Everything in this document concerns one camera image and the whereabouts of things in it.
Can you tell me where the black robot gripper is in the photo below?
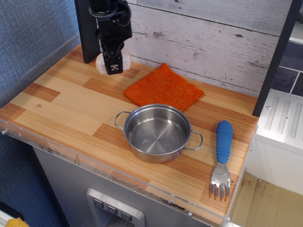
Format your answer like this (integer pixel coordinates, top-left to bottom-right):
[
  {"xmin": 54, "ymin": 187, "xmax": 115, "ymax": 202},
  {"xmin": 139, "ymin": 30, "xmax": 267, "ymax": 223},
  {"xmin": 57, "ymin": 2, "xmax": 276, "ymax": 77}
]
[{"xmin": 95, "ymin": 0, "xmax": 132, "ymax": 75}]

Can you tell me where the yellow object at corner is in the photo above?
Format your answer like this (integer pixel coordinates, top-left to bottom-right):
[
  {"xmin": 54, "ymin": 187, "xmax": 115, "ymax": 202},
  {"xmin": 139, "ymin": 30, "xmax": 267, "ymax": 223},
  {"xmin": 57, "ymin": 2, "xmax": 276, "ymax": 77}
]
[{"xmin": 5, "ymin": 218, "xmax": 29, "ymax": 227}]

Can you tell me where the orange knitted rag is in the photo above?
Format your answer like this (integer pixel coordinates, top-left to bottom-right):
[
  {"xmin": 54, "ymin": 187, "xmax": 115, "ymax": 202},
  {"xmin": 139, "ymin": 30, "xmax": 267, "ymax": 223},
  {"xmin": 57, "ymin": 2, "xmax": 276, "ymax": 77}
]
[{"xmin": 124, "ymin": 63, "xmax": 204, "ymax": 111}]

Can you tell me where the silver dispenser button panel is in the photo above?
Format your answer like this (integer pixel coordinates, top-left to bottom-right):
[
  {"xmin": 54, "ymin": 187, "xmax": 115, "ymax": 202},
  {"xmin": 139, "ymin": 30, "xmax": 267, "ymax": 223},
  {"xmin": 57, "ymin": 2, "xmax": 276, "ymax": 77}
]
[{"xmin": 87, "ymin": 188, "xmax": 145, "ymax": 227}]

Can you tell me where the blue handled metal fork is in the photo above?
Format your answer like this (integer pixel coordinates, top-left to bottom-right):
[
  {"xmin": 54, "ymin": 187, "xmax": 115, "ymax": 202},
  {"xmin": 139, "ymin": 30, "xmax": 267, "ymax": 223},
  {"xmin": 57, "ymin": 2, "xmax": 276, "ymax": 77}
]
[{"xmin": 210, "ymin": 120, "xmax": 233, "ymax": 198}]

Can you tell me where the small steel pot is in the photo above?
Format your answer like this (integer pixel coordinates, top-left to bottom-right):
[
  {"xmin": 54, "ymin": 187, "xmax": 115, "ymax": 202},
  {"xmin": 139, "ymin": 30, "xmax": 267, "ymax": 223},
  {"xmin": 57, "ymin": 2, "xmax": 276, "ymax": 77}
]
[{"xmin": 114, "ymin": 104, "xmax": 204, "ymax": 163}]

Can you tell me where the clear acrylic table edge guard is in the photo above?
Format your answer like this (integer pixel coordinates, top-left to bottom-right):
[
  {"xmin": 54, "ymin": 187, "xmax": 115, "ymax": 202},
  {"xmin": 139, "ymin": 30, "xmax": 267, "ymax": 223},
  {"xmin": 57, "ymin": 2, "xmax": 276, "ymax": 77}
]
[{"xmin": 0, "ymin": 114, "xmax": 257, "ymax": 227}]

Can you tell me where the white toy sushi piece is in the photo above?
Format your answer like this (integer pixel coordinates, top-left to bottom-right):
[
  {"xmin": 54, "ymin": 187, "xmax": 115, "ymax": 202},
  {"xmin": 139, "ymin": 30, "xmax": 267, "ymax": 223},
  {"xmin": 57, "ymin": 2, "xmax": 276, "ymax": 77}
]
[{"xmin": 96, "ymin": 50, "xmax": 131, "ymax": 74}]

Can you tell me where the dark left vertical post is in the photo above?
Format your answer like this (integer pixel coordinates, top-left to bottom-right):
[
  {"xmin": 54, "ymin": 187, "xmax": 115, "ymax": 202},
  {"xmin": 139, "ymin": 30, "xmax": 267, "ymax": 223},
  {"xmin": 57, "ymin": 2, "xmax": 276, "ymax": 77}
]
[{"xmin": 74, "ymin": 0, "xmax": 100, "ymax": 63}]

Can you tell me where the dark right vertical post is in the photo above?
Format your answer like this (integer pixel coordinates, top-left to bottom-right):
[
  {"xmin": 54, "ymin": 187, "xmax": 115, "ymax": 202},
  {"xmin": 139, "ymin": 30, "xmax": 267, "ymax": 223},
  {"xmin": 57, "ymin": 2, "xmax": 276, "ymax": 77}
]
[{"xmin": 252, "ymin": 0, "xmax": 303, "ymax": 117}]

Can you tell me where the dark vertical post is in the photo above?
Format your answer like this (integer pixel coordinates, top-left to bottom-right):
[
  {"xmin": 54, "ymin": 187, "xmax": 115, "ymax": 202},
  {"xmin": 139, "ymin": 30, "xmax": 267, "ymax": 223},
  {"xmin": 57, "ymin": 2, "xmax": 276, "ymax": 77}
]
[
  {"xmin": 252, "ymin": 0, "xmax": 303, "ymax": 117},
  {"xmin": 74, "ymin": 0, "xmax": 100, "ymax": 63}
]

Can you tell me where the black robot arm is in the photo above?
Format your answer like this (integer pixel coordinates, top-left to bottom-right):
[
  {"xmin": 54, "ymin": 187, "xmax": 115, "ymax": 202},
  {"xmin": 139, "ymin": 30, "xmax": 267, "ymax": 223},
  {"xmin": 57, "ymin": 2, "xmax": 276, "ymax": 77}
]
[{"xmin": 89, "ymin": 0, "xmax": 132, "ymax": 75}]

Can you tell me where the white ridged appliance top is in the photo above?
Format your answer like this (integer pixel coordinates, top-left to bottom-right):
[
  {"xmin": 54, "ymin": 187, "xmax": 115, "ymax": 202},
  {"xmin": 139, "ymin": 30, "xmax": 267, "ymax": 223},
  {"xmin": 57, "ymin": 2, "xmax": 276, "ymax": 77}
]
[{"xmin": 246, "ymin": 89, "xmax": 303, "ymax": 194}]

